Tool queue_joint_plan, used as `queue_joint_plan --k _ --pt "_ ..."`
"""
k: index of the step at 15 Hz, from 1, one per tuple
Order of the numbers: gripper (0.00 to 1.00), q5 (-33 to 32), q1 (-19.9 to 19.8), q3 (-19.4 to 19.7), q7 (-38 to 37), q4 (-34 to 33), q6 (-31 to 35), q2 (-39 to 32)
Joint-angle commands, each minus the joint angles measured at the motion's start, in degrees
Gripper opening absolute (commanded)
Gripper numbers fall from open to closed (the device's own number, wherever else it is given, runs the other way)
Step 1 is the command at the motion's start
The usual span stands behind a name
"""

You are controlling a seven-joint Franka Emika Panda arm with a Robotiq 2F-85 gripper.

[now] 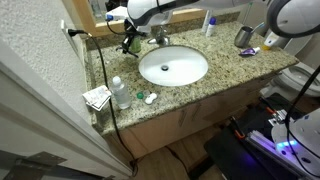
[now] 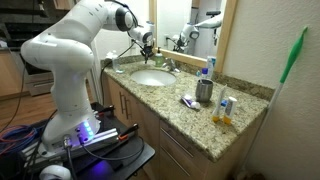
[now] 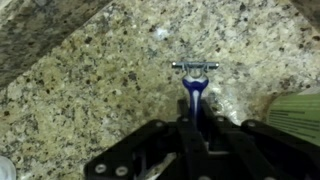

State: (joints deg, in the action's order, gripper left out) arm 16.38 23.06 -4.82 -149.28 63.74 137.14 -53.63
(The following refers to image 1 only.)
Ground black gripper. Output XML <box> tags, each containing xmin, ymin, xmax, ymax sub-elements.
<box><xmin>120</xmin><ymin>23</ymin><xmax>145</xmax><ymax>55</ymax></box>

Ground stainless steel cup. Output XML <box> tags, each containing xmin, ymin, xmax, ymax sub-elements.
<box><xmin>233</xmin><ymin>25</ymin><xmax>255</xmax><ymax>49</ymax></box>

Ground silver faucet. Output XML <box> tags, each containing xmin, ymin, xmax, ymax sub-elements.
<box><xmin>147</xmin><ymin>25</ymin><xmax>171</xmax><ymax>47</ymax></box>

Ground clear plastic water bottle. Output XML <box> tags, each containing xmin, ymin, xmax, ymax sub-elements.
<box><xmin>110</xmin><ymin>76</ymin><xmax>133</xmax><ymax>111</ymax></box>

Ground white oval sink basin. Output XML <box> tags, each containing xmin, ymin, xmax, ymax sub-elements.
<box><xmin>138</xmin><ymin>45</ymin><xmax>210</xmax><ymax>88</ymax></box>

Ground white contact lens case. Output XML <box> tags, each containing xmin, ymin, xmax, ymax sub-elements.
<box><xmin>143</xmin><ymin>92</ymin><xmax>159</xmax><ymax>106</ymax></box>

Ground white paper packet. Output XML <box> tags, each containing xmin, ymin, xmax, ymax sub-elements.
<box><xmin>81</xmin><ymin>85</ymin><xmax>113</xmax><ymax>113</ymax></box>

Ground tall white tube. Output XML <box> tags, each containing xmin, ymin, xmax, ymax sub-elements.
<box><xmin>200</xmin><ymin>9</ymin><xmax>214</xmax><ymax>34</ymax></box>

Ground small white bottle blue cap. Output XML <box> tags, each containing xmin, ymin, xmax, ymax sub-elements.
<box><xmin>205</xmin><ymin>17</ymin><xmax>218</xmax><ymax>39</ymax></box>

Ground wooden vanity cabinet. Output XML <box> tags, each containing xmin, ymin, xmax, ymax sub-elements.
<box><xmin>99</xmin><ymin>71</ymin><xmax>279</xmax><ymax>162</ymax></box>

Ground white door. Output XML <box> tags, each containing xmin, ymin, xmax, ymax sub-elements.
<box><xmin>0</xmin><ymin>39</ymin><xmax>134</xmax><ymax>180</ymax></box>

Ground purple white toothpaste tube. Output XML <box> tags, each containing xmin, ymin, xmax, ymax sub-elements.
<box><xmin>238</xmin><ymin>46</ymin><xmax>262</xmax><ymax>57</ymax></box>

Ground blue toothbrush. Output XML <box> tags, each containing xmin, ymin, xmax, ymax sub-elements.
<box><xmin>249</xmin><ymin>21</ymin><xmax>267</xmax><ymax>34</ymax></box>

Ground orange black clamp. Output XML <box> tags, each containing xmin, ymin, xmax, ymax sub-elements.
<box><xmin>229</xmin><ymin>116</ymin><xmax>248</xmax><ymax>141</ymax></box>
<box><xmin>264</xmin><ymin>106</ymin><xmax>278</xmax><ymax>117</ymax></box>

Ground white lotion tube blue logo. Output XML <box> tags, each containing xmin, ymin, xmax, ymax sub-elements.
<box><xmin>261</xmin><ymin>31</ymin><xmax>290</xmax><ymax>52</ymax></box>

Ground grey metal door hinge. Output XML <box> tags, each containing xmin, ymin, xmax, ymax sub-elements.
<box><xmin>0</xmin><ymin>151</ymin><xmax>68</xmax><ymax>180</ymax></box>

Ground black robot platform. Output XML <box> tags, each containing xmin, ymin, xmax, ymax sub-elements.
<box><xmin>202</xmin><ymin>92</ymin><xmax>320</xmax><ymax>180</ymax></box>

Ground white toilet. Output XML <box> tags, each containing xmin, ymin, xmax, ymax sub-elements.
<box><xmin>259</xmin><ymin>34</ymin><xmax>320</xmax><ymax>103</ymax></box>

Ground black camera cable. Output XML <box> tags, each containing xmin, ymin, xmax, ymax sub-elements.
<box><xmin>105</xmin><ymin>19</ymin><xmax>134</xmax><ymax>37</ymax></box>

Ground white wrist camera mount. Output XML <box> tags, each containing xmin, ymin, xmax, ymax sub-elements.
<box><xmin>105</xmin><ymin>5</ymin><xmax>130</xmax><ymax>22</ymax></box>

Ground black power cable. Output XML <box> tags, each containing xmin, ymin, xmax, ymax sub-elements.
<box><xmin>67</xmin><ymin>28</ymin><xmax>140</xmax><ymax>178</ymax></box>

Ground white wall outlet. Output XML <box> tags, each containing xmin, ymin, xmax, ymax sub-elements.
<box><xmin>59</xmin><ymin>19</ymin><xmax>80</xmax><ymax>56</ymax></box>

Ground metal cabinet door handle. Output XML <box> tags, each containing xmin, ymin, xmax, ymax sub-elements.
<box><xmin>191</xmin><ymin>102</ymin><xmax>201</xmax><ymax>121</ymax></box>
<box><xmin>177</xmin><ymin>108</ymin><xmax>188</xmax><ymax>128</ymax></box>

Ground aluminium mounting rail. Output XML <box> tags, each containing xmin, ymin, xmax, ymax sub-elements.
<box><xmin>245</xmin><ymin>109</ymin><xmax>320</xmax><ymax>180</ymax></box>

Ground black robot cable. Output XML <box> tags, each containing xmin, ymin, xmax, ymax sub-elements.
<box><xmin>284</xmin><ymin>64</ymin><xmax>320</xmax><ymax>178</ymax></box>

